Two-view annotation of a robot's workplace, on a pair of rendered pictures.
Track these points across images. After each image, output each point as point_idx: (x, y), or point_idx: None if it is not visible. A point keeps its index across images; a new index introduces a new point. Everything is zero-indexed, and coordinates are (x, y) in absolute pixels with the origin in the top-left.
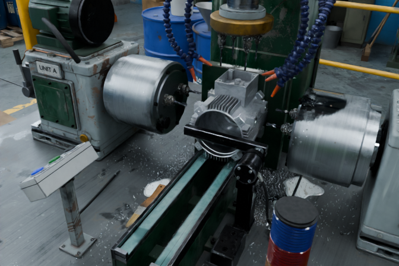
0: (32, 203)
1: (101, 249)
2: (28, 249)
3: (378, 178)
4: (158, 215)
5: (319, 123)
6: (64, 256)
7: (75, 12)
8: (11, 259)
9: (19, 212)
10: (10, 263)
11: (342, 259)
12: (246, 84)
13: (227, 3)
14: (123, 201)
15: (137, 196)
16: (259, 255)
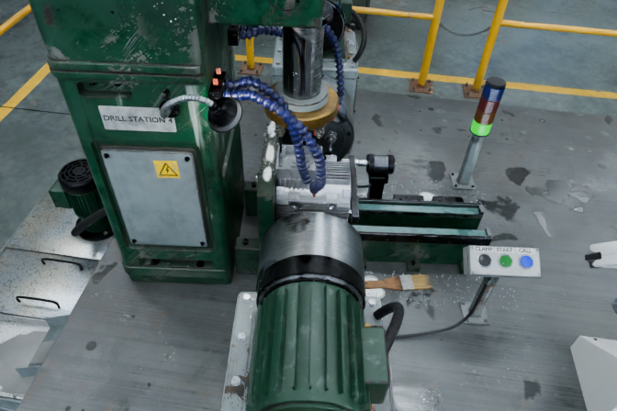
0: (471, 396)
1: (464, 294)
2: (510, 349)
3: (352, 102)
4: (440, 228)
5: (345, 106)
6: (490, 316)
7: (363, 283)
8: (526, 354)
9: (489, 398)
10: (530, 350)
11: (364, 159)
12: (287, 160)
13: (311, 94)
14: (405, 308)
15: (391, 300)
16: (391, 197)
